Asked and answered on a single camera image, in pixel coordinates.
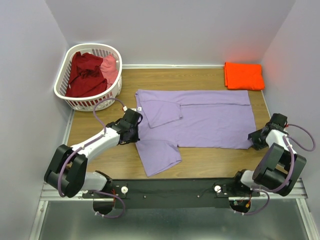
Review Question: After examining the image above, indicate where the lavender t shirt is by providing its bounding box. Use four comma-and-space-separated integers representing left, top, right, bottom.
135, 89, 256, 177

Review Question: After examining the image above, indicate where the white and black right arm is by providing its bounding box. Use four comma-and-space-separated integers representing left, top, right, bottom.
230, 113, 307, 197

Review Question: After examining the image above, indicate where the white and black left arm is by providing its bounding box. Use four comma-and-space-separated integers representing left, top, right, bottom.
44, 108, 143, 198

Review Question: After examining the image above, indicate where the pink t shirt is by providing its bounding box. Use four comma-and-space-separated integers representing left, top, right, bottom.
100, 54, 119, 89

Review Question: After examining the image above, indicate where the dark red t shirt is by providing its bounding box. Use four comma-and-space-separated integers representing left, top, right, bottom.
65, 51, 108, 98

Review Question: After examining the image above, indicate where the folded orange t shirt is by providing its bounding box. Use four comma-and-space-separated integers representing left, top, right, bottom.
223, 62, 265, 91

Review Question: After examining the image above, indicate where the white plastic laundry basket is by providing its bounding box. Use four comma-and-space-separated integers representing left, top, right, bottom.
53, 43, 123, 112

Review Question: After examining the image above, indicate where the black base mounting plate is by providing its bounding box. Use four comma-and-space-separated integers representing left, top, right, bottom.
82, 177, 261, 210

